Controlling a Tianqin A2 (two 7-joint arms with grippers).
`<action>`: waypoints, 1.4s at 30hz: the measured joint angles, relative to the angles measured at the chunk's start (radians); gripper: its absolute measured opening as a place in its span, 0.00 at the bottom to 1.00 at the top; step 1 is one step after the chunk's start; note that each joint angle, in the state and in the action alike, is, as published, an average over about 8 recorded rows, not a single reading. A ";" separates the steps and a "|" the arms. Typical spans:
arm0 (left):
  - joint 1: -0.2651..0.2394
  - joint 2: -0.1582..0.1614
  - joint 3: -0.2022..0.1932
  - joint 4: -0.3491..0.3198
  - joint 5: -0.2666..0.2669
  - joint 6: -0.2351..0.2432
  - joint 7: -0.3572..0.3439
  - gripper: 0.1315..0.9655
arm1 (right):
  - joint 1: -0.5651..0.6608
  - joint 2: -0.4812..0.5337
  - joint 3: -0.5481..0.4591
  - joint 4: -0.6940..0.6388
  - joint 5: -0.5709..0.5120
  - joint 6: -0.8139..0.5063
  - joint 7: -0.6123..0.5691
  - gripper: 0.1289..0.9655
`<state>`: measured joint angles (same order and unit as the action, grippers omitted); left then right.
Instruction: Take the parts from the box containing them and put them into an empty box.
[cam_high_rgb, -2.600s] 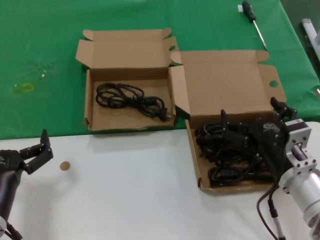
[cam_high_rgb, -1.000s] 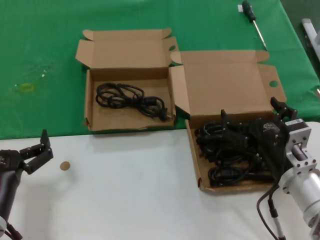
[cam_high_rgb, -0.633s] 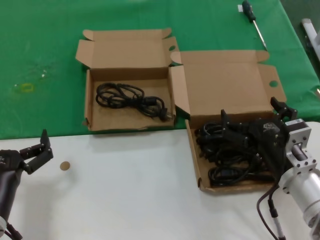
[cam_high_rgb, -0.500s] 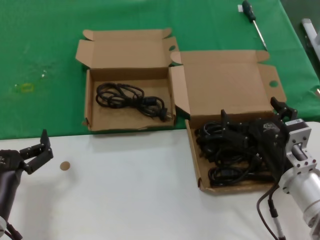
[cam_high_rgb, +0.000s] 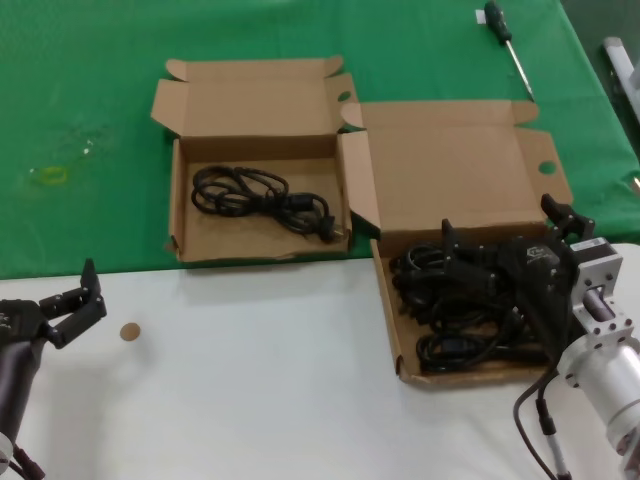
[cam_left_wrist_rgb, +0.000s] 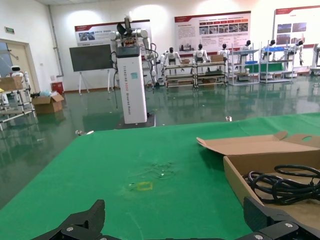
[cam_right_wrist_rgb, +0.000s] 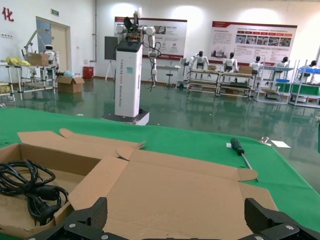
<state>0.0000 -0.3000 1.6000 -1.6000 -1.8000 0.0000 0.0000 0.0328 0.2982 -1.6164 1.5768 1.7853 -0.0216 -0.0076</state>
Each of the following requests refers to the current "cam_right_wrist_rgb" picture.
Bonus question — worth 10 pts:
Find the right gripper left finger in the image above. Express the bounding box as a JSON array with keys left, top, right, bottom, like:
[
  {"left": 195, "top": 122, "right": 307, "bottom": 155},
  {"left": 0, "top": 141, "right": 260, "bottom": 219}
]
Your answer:
[{"left": 24, "top": 196, "right": 113, "bottom": 240}]

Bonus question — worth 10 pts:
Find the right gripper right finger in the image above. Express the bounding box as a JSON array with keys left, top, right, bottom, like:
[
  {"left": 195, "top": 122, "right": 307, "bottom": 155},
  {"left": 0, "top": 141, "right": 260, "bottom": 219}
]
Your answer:
[{"left": 243, "top": 197, "right": 320, "bottom": 240}]

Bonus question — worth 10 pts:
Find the black power cable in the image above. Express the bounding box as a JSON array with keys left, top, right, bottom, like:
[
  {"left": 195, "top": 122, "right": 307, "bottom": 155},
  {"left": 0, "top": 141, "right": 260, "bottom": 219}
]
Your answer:
[{"left": 0, "top": 159, "right": 70, "bottom": 227}]

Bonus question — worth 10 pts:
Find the cardboard box with torn rim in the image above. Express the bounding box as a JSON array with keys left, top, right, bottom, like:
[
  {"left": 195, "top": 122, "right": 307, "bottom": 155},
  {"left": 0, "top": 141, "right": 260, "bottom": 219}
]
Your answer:
[{"left": 0, "top": 127, "right": 147, "bottom": 238}]

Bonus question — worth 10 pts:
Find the brown cardboard box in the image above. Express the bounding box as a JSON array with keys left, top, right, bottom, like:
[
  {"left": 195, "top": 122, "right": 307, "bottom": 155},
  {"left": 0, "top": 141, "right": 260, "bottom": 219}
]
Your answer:
[{"left": 68, "top": 146, "right": 280, "bottom": 240}]

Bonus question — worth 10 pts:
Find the open cardboard shipping box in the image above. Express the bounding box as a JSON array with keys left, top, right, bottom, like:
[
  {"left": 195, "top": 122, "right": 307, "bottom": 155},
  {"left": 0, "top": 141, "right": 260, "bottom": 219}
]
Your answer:
[{"left": 55, "top": 75, "right": 85, "bottom": 94}]

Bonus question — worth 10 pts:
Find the white paper sheet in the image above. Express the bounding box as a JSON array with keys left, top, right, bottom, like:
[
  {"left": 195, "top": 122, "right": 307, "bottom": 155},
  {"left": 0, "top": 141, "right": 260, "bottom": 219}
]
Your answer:
[{"left": 270, "top": 139, "right": 292, "bottom": 149}]

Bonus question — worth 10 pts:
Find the green table cloth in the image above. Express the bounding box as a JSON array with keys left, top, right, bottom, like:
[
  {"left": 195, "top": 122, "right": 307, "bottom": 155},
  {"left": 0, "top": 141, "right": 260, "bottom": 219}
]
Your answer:
[{"left": 0, "top": 107, "right": 320, "bottom": 236}]

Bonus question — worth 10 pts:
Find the white pipe workbench rack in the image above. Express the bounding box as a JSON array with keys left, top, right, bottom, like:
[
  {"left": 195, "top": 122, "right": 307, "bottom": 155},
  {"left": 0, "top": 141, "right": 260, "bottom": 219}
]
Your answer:
[
  {"left": 187, "top": 67, "right": 221, "bottom": 95},
  {"left": 254, "top": 65, "right": 295, "bottom": 103},
  {"left": 288, "top": 59, "right": 320, "bottom": 109},
  {"left": 219, "top": 71, "right": 254, "bottom": 99}
]

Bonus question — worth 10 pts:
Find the red bin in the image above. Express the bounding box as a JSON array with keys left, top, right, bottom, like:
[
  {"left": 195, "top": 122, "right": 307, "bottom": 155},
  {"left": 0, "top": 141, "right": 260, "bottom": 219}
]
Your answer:
[{"left": 82, "top": 65, "right": 95, "bottom": 80}]

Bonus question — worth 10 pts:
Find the black round stool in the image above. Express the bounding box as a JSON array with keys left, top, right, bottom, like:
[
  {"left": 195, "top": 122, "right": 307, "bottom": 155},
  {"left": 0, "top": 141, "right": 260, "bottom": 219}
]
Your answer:
[{"left": 164, "top": 67, "right": 175, "bottom": 88}]

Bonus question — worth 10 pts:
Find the small cardboard carton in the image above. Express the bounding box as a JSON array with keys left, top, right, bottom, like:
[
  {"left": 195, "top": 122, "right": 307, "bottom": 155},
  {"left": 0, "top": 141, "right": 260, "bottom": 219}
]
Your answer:
[{"left": 27, "top": 52, "right": 50, "bottom": 67}]

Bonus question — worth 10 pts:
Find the wide red white poster board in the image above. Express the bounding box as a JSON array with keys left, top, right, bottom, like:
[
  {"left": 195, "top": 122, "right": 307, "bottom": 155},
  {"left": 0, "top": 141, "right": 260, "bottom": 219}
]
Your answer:
[{"left": 209, "top": 20, "right": 298, "bottom": 66}]

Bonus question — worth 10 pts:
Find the small white humanoid robot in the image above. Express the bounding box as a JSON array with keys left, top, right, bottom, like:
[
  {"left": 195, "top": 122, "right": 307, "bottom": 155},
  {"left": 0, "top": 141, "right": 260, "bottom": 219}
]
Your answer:
[{"left": 39, "top": 44, "right": 61, "bottom": 70}]

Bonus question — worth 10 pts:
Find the yellow bags pile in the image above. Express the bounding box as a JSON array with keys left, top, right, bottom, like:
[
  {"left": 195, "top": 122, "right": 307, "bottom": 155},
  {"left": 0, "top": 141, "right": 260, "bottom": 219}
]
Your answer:
[{"left": 5, "top": 56, "right": 31, "bottom": 67}]

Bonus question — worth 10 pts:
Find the black panel on stand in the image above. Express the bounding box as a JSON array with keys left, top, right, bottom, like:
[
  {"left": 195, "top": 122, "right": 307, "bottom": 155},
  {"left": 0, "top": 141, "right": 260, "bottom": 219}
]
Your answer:
[{"left": 104, "top": 36, "right": 118, "bottom": 82}]

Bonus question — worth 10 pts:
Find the white side table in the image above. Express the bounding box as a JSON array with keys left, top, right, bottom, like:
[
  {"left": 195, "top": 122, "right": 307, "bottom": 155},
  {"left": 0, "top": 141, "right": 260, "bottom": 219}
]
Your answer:
[{"left": 156, "top": 63, "right": 181, "bottom": 87}]

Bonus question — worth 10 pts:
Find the beige door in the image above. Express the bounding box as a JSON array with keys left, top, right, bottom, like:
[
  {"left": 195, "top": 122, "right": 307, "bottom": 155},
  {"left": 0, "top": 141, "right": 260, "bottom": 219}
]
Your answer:
[{"left": 35, "top": 16, "right": 72, "bottom": 76}]

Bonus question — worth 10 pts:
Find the green black handle screwdriver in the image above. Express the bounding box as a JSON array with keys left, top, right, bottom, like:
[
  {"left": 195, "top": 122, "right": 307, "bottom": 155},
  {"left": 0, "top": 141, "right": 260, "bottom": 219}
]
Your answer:
[{"left": 229, "top": 137, "right": 254, "bottom": 171}]

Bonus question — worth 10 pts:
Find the white crane frame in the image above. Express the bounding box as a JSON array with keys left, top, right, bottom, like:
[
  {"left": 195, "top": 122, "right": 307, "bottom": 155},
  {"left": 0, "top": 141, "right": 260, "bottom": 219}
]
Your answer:
[{"left": 23, "top": 28, "right": 53, "bottom": 55}]

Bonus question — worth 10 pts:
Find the white wall pipe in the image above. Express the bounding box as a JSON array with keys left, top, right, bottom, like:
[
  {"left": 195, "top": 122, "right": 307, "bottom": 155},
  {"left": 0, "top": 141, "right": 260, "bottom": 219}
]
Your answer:
[{"left": 91, "top": 0, "right": 99, "bottom": 63}]

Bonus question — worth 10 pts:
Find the red wall character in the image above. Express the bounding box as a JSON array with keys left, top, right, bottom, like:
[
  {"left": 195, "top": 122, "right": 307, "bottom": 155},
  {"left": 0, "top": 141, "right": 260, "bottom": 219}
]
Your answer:
[{"left": 1, "top": 6, "right": 15, "bottom": 23}]

